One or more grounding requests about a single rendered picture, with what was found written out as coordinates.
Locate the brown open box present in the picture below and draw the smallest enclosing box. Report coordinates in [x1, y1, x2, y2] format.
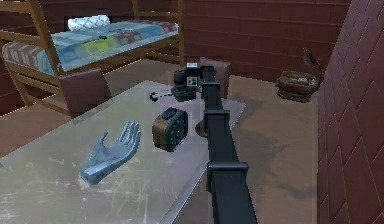
[275, 47, 325, 103]

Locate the grey metal table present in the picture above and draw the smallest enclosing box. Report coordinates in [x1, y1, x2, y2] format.
[0, 79, 248, 224]

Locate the blue grey hand statue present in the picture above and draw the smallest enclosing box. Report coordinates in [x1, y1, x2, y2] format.
[79, 120, 142, 186]

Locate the wooden bunk bed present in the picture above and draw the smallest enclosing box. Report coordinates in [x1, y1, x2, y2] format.
[0, 0, 185, 117]

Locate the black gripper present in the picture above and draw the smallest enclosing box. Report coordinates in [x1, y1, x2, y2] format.
[149, 69, 198, 103]

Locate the dark red chair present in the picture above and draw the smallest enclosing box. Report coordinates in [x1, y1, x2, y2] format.
[198, 56, 232, 100]
[58, 67, 113, 118]

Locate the white pillow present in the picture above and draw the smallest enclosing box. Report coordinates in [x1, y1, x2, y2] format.
[67, 14, 111, 32]

